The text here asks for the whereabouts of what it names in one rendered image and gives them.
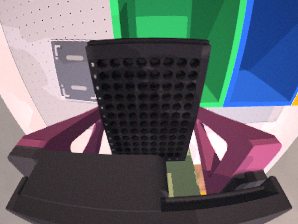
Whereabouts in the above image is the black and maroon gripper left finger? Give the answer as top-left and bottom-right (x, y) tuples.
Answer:
(16, 107), (104, 154)

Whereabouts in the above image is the green bin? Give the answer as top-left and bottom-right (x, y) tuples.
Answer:
(110, 0), (247, 107)

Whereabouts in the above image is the blue bin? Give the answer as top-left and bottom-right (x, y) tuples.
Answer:
(223, 0), (298, 107)

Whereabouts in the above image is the black well plate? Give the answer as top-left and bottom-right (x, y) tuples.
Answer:
(85, 37), (211, 162)

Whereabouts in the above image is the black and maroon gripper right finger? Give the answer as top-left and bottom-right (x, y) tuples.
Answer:
(194, 106), (282, 194)

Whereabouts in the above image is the yellow open-top bin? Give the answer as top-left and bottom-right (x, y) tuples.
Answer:
(291, 93), (298, 106)

